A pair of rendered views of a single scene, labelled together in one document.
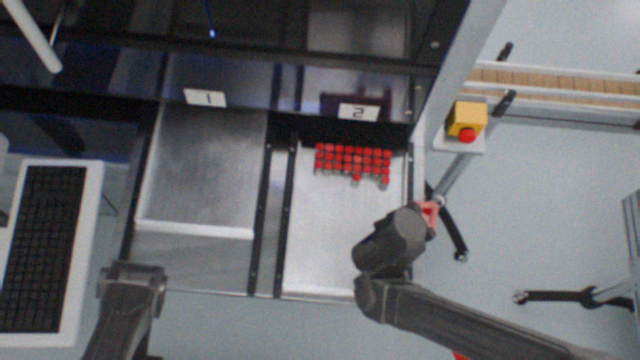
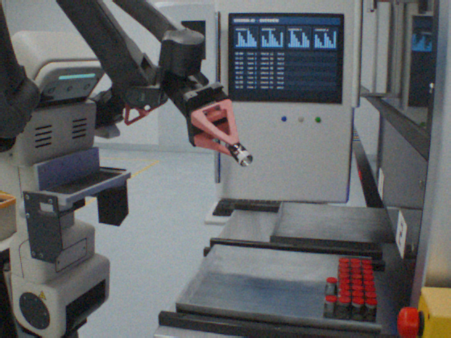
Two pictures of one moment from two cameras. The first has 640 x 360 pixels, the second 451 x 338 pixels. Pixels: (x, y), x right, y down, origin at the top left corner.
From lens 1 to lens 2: 1.28 m
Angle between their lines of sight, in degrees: 83
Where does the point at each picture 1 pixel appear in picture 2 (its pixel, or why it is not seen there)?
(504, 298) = not seen: outside the picture
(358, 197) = (312, 302)
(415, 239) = (172, 35)
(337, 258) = (236, 285)
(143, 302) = (170, 22)
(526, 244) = not seen: outside the picture
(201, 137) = (363, 231)
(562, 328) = not seen: outside the picture
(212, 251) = (254, 234)
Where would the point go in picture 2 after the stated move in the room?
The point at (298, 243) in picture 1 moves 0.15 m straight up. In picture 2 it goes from (257, 266) to (258, 199)
